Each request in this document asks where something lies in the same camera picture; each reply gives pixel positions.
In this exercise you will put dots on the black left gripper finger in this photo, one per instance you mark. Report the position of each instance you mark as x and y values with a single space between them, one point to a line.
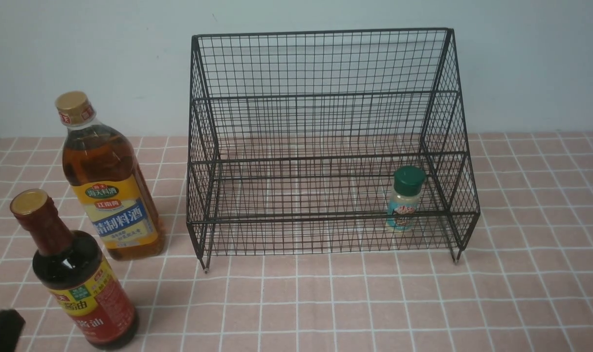
11 326

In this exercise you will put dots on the dark soy sauce bottle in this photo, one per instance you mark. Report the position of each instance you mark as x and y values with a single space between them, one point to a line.
73 268

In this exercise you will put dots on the amber cooking wine bottle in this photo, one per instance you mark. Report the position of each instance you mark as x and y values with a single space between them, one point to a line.
100 164

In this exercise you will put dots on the green-capped seasoning shaker bottle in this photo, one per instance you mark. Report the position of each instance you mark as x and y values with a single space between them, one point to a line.
405 195

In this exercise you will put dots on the pink checked tablecloth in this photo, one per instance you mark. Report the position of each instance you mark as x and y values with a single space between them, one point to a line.
525 283

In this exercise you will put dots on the black wire mesh shelf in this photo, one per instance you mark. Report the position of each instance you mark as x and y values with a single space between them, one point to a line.
294 138

